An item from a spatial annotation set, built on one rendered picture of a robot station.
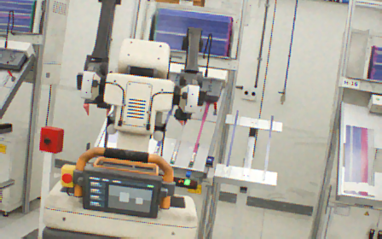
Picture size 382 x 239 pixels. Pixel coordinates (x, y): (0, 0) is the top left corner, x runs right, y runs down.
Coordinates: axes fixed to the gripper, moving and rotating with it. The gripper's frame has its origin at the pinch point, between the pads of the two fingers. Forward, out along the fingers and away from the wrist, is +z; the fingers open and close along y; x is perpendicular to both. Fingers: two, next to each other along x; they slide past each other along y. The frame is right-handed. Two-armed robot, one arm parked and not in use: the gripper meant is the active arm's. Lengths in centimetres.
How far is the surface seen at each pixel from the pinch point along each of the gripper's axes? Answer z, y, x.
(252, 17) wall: 48, -22, -190
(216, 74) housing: -9.3, -13.0, -37.7
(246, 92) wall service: 100, -26, -138
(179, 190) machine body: 39.8, -1.2, 22.7
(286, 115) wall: 115, -68, -130
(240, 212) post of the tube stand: 27, -43, 39
